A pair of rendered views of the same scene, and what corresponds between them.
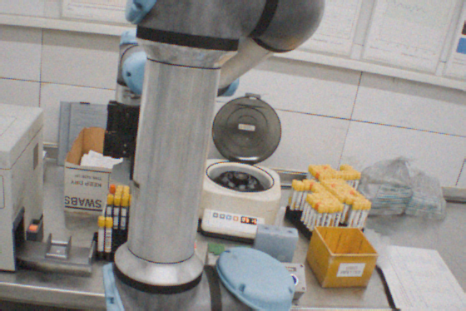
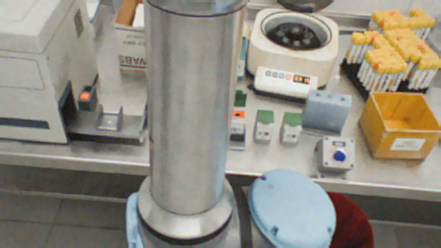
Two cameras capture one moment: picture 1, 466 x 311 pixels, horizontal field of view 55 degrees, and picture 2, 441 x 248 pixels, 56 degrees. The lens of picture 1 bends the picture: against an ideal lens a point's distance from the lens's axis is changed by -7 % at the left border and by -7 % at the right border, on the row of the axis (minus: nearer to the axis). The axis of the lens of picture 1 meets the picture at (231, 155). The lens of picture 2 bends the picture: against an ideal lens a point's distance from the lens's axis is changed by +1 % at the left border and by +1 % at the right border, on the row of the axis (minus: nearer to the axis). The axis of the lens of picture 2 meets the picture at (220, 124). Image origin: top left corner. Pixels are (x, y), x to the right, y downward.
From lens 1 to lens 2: 0.23 m
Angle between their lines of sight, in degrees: 24
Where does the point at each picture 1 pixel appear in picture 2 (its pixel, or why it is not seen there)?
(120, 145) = not seen: hidden behind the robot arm
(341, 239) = (401, 104)
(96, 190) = not seen: hidden behind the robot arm
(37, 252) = (88, 124)
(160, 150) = (170, 113)
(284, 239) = (336, 107)
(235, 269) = (270, 205)
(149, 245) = (169, 199)
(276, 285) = (314, 226)
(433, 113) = not seen: outside the picture
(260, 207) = (314, 66)
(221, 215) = (274, 74)
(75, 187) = (128, 47)
